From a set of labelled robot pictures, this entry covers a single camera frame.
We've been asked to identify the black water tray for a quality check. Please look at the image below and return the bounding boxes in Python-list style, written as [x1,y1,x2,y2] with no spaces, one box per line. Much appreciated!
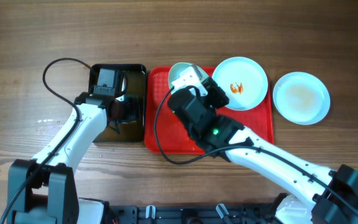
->
[89,63,146,142]

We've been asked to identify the white plate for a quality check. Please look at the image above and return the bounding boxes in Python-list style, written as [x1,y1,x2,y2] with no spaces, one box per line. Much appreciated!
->
[273,72,331,125]
[212,57,269,111]
[168,62,209,88]

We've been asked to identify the red plastic tray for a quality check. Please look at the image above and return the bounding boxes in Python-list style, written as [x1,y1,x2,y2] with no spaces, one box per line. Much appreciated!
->
[144,66,274,155]

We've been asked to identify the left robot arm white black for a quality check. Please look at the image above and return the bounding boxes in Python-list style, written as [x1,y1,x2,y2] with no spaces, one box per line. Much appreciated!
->
[0,65,141,223]

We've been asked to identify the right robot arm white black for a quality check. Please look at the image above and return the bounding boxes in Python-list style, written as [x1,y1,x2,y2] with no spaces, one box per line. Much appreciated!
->
[164,76,358,223]

